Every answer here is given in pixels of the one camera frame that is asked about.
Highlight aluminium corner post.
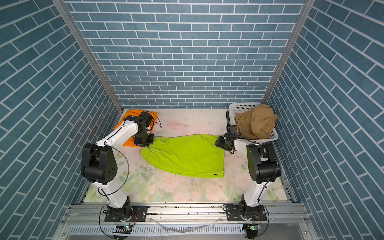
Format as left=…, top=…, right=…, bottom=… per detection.
left=261, top=0, right=316, bottom=104
left=52, top=0, right=124, bottom=113

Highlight aluminium corner post right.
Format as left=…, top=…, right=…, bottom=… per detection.
left=261, top=0, right=316, bottom=104

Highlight aluminium front rail frame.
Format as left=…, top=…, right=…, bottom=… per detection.
left=54, top=201, right=316, bottom=240

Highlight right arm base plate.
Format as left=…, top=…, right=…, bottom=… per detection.
left=222, top=204, right=267, bottom=222

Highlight neon green shorts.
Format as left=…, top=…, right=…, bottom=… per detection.
left=140, top=134, right=225, bottom=178

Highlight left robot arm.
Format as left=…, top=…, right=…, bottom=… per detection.
left=81, top=112, right=155, bottom=222

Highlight orange shorts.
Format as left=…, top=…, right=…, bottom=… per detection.
left=113, top=109, right=159, bottom=148

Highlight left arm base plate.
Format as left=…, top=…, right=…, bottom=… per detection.
left=103, top=206, right=148, bottom=223

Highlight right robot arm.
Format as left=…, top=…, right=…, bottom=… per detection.
left=215, top=136, right=282, bottom=210

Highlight white plastic laundry basket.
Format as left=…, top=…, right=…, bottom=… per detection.
left=229, top=103, right=279, bottom=143

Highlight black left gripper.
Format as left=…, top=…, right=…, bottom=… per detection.
left=135, top=130, right=155, bottom=147

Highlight tan brown shorts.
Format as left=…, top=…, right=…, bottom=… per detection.
left=235, top=104, right=278, bottom=140

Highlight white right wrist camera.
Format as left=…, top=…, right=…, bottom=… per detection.
left=226, top=125, right=240, bottom=139

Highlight aluminium corner post left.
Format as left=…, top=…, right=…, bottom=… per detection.
left=52, top=0, right=124, bottom=113

